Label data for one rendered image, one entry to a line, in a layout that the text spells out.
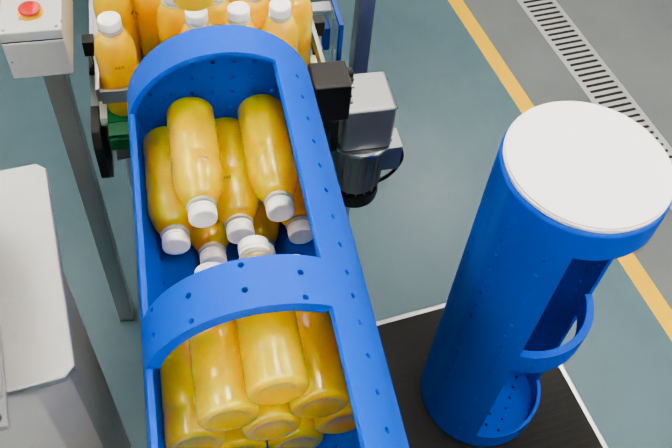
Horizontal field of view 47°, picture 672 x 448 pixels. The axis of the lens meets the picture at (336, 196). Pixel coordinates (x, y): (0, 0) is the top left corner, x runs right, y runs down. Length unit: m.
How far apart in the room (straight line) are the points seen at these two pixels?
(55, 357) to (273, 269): 0.26
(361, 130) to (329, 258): 0.71
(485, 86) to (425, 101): 0.25
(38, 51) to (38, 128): 1.39
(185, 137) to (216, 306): 0.33
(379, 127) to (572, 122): 0.42
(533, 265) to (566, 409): 0.82
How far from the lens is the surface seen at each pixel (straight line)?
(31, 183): 1.09
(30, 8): 1.42
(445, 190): 2.57
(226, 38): 1.12
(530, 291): 1.38
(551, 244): 1.27
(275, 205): 1.06
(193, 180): 1.06
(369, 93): 1.59
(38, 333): 0.96
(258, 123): 1.13
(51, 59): 1.43
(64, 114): 1.63
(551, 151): 1.31
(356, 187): 1.73
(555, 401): 2.09
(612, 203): 1.28
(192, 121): 1.13
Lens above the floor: 1.96
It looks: 52 degrees down
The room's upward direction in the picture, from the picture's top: 6 degrees clockwise
